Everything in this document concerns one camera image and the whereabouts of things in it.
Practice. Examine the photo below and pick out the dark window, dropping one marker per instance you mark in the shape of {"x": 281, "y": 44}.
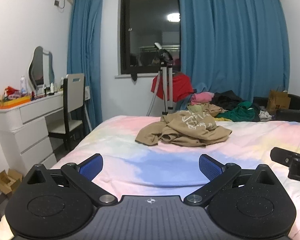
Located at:
{"x": 145, "y": 30}

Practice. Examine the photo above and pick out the white printed cloth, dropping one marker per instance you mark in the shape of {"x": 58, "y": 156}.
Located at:
{"x": 265, "y": 115}

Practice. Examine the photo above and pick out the wide blue curtain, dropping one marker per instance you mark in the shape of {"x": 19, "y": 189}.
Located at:
{"x": 227, "y": 42}

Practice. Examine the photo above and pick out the wall socket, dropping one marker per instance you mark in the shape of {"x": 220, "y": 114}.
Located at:
{"x": 56, "y": 3}

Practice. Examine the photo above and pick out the red snack packets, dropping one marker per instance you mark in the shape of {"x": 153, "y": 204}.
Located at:
{"x": 11, "y": 92}

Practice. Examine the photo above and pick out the orange tray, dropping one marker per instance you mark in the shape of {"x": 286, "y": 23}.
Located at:
{"x": 12, "y": 103}

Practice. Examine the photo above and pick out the white and black chair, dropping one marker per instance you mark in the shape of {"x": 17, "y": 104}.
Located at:
{"x": 73, "y": 92}

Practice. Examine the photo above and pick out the brown paper bag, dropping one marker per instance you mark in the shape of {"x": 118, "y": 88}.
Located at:
{"x": 277, "y": 102}

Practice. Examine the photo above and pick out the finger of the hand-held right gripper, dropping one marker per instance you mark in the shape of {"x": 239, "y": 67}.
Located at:
{"x": 282, "y": 156}

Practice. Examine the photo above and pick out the silver tripod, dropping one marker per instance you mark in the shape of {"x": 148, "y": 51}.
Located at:
{"x": 165, "y": 90}

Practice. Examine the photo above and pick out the yellow cloth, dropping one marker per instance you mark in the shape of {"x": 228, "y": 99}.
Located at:
{"x": 221, "y": 118}

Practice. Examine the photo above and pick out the green garment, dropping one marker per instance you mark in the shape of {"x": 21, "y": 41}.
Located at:
{"x": 242, "y": 112}

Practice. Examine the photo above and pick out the narrow blue curtain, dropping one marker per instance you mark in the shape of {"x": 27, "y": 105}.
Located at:
{"x": 85, "y": 55}

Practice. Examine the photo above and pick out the pink cloth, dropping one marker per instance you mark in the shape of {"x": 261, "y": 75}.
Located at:
{"x": 201, "y": 98}

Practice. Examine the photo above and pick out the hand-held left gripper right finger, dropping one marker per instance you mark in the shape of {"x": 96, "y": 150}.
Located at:
{"x": 210, "y": 167}

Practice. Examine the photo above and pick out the row of cosmetic bottles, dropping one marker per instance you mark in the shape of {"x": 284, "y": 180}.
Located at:
{"x": 51, "y": 88}

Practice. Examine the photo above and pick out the wavy-framed mirror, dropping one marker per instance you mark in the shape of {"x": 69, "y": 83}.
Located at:
{"x": 37, "y": 67}

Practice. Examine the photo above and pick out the white dresser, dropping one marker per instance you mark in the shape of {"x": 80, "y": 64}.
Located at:
{"x": 32, "y": 130}

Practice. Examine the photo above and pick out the cardboard box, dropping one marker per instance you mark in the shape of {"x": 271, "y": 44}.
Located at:
{"x": 7, "y": 182}

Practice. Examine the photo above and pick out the black clothes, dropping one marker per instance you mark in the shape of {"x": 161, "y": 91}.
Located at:
{"x": 227, "y": 100}

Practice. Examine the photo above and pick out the beige patterned cloth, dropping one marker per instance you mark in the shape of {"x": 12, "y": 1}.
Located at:
{"x": 212, "y": 110}

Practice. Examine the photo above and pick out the tan trousers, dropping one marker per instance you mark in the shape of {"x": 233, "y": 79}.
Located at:
{"x": 190, "y": 132}

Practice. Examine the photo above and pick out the clear water bottle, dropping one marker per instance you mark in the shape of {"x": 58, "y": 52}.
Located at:
{"x": 23, "y": 87}

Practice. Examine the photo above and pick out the red cloth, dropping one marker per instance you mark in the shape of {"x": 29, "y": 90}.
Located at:
{"x": 181, "y": 87}

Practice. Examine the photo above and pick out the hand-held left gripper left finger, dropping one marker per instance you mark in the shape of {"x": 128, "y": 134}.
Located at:
{"x": 91, "y": 167}

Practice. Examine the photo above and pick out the black sofa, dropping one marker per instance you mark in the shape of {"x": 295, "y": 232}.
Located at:
{"x": 295, "y": 115}

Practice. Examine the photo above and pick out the pastel tie-dye bed blanket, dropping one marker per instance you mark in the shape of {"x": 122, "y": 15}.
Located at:
{"x": 140, "y": 160}

